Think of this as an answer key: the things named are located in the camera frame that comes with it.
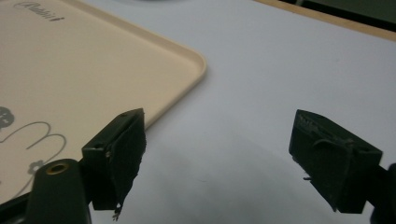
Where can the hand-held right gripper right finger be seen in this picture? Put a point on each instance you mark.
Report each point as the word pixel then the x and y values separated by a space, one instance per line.
pixel 333 161

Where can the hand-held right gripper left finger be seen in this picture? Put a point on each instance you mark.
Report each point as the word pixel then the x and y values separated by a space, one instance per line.
pixel 116 161

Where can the beige tray with rabbit drawing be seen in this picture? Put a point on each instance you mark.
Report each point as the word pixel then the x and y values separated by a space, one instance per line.
pixel 77 77

